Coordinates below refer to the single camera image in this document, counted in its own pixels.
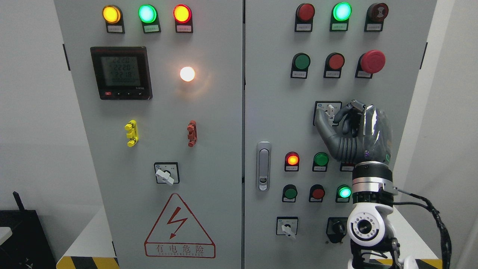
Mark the red emergency stop button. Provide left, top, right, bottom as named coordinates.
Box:
left=355, top=50, right=386, bottom=79

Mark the black box with antenna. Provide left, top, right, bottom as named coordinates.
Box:
left=0, top=191, right=56, bottom=269

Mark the red danger warning sticker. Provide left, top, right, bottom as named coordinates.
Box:
left=145, top=194, right=216, bottom=259

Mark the green push button lower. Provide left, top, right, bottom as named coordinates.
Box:
left=282, top=184, right=298, bottom=203

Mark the gray rotary switch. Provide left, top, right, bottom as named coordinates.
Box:
left=313, top=101, right=342, bottom=127
left=276, top=216, right=298, bottom=240

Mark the green indicator light top left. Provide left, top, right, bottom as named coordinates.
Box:
left=138, top=4, right=162, bottom=34

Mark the gray robotic hand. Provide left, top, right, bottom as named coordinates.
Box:
left=314, top=99, right=392, bottom=164

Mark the green indicator light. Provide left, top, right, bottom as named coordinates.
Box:
left=329, top=1, right=352, bottom=32
left=312, top=152, right=329, bottom=172
left=138, top=4, right=162, bottom=34

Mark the white glowing lamp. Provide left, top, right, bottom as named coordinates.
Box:
left=180, top=66, right=196, bottom=82

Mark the red push button lower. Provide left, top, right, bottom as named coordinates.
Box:
left=308, top=184, right=326, bottom=202

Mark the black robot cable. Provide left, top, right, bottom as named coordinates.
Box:
left=392, top=190, right=452, bottom=269

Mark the red terminal connector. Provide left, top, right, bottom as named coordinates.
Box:
left=187, top=120, right=198, bottom=148

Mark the black rotary switch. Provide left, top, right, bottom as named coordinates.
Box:
left=326, top=217, right=348, bottom=244

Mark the red orange indicator light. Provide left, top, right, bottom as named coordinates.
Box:
left=173, top=4, right=193, bottom=33

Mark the gray electrical cabinet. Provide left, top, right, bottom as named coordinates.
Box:
left=54, top=0, right=437, bottom=269

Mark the lit green push button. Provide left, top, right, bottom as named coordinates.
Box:
left=336, top=185, right=352, bottom=203

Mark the red push button upper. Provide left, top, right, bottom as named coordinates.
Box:
left=323, top=52, right=345, bottom=79

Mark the green push button upper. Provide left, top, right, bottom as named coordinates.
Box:
left=290, top=53, right=311, bottom=79

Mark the yellow indicator light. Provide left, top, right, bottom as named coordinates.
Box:
left=102, top=5, right=125, bottom=34

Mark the silver door handle lock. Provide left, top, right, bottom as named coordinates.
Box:
left=256, top=141, right=271, bottom=191

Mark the green indicator light middle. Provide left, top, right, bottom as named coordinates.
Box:
left=312, top=152, right=329, bottom=172

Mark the gray rotary switch left door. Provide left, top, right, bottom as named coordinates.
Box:
left=153, top=162, right=180, bottom=186

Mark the lit red indicator light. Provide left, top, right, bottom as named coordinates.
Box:
left=285, top=151, right=300, bottom=172

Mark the black digital power meter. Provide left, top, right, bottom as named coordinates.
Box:
left=90, top=46, right=153, bottom=99

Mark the yellow terminal connector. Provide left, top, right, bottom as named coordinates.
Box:
left=124, top=120, right=139, bottom=148

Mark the green indicator light top right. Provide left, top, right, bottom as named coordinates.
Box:
left=329, top=1, right=352, bottom=32

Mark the red indicator light top right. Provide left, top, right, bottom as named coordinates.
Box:
left=294, top=3, right=315, bottom=32

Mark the dark red buzzer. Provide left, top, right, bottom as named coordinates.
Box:
left=364, top=2, right=389, bottom=32

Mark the red push button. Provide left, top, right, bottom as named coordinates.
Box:
left=323, top=52, right=345, bottom=79
left=308, top=184, right=326, bottom=202

